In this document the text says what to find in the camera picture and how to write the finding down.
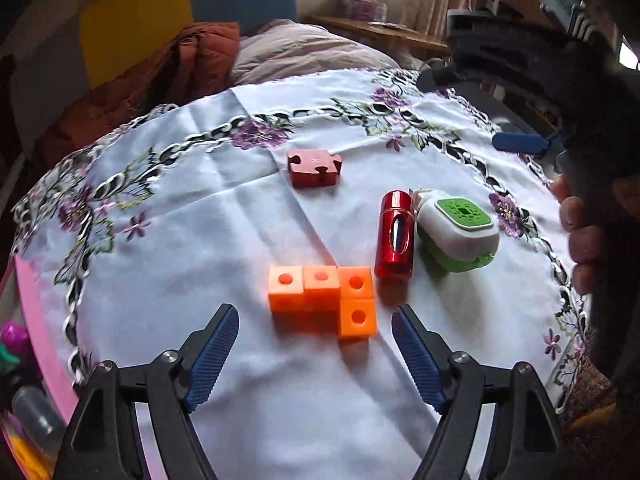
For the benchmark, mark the person's right hand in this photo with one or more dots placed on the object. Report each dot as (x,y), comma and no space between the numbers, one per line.
(580,240)

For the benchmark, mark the floral tissue box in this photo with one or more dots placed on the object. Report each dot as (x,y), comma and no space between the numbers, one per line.
(362,7)

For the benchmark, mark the patterned rug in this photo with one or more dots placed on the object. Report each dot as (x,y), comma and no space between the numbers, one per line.
(590,395)

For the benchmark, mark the floral embroidered tablecloth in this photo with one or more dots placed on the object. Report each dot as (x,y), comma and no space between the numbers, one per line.
(200,220)

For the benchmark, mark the red puzzle piece block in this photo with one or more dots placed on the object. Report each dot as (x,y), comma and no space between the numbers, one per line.
(315,167)

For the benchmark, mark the green plastic toy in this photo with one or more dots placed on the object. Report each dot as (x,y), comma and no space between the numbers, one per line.
(7,358)

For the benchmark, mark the white green plastic device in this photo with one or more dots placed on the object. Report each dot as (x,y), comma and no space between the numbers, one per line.
(450,240)

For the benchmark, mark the pink grey pillow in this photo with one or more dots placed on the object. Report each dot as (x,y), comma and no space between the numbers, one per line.
(300,50)

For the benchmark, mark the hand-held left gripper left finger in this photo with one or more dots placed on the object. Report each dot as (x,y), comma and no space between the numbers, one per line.
(215,355)

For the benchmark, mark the orange cube block piece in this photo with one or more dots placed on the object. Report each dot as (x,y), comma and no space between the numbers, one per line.
(320,285)

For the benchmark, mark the purple plastic toy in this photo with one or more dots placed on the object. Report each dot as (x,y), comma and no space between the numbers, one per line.
(12,335)

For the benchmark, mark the wooden bedside table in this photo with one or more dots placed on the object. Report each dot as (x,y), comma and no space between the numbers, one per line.
(400,35)

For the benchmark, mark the rust brown blanket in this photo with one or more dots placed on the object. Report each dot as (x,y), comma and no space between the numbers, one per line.
(150,75)

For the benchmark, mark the multicolour padded headboard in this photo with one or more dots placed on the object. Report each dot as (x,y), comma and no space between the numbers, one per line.
(130,20)

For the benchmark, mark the grey plastic bottle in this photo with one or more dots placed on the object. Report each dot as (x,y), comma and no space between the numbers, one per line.
(37,412)

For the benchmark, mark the red metal cylinder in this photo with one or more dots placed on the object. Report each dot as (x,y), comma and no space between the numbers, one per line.
(387,255)

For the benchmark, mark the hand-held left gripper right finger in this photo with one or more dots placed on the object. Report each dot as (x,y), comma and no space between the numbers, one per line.
(417,355)

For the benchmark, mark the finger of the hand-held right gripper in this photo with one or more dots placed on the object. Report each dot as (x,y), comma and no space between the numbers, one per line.
(500,55)
(520,141)

